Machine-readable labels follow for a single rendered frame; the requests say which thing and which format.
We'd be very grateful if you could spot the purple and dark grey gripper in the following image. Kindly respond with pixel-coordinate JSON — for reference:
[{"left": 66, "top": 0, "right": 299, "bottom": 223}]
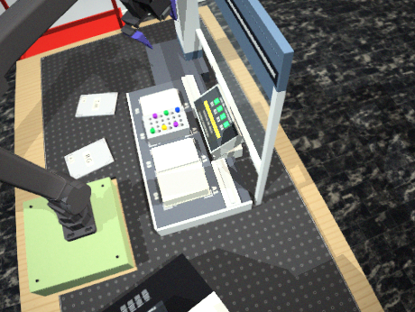
[{"left": 121, "top": 0, "right": 177, "bottom": 49}]

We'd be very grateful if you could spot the white rectangular block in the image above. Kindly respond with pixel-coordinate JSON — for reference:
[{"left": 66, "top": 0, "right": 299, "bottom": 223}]
[{"left": 157, "top": 162, "right": 211, "bottom": 207}]

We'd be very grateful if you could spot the white well plate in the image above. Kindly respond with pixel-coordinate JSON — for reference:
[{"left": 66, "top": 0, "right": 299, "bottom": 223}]
[
  {"left": 152, "top": 138, "right": 200, "bottom": 174},
  {"left": 140, "top": 89, "right": 181, "bottom": 116}
]

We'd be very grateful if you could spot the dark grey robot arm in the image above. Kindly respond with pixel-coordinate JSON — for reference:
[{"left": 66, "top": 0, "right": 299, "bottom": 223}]
[{"left": 0, "top": 0, "right": 171, "bottom": 242}]

